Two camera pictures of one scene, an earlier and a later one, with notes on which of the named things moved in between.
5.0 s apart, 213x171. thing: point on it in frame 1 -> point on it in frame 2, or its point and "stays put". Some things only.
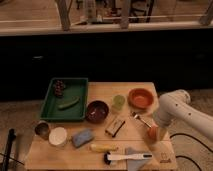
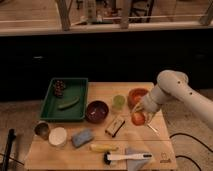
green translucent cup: x=118 y=102 stays put
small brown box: x=114 y=126 stays put
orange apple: x=153 y=133 -> x=138 y=118
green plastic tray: x=66 y=100 stays put
